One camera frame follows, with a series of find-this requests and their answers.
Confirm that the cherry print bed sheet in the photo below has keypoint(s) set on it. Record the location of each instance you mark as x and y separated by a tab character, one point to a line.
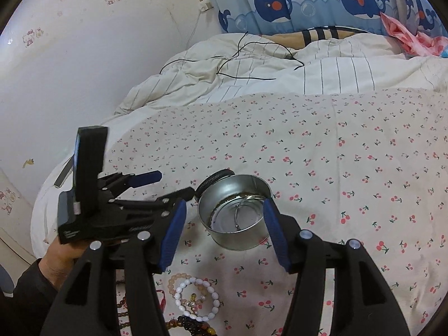
315	164

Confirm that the person's left forearm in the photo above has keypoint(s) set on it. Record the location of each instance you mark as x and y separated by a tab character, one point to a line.
28	304

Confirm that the round silver metal tin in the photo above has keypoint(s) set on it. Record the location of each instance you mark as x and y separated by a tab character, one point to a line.
238	241

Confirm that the dark grey flat strip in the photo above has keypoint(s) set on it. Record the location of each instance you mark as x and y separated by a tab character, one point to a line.
63	175

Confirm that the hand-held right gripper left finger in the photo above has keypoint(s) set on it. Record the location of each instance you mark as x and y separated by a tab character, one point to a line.
173	238

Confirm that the white striped duvet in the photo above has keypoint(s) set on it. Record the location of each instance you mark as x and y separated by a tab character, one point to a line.
332	70

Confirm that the pink cloth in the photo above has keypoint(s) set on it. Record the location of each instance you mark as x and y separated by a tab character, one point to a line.
402	31

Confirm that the blue whale print curtain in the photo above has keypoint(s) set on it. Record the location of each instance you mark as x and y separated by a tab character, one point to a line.
315	0

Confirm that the blue round object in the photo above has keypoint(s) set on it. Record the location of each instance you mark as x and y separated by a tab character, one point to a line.
4	280

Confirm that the person's left hand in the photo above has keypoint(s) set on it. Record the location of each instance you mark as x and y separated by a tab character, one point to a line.
59	257

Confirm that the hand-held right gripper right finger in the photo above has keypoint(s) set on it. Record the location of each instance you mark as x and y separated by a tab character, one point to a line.
276	234

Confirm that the thin silver hoop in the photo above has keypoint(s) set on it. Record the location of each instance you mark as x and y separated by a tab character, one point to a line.
238	217

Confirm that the tan pillow with black stripes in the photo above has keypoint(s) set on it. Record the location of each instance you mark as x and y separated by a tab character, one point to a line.
287	39

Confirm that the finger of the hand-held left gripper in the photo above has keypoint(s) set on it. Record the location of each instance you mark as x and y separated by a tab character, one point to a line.
147	177
171	196

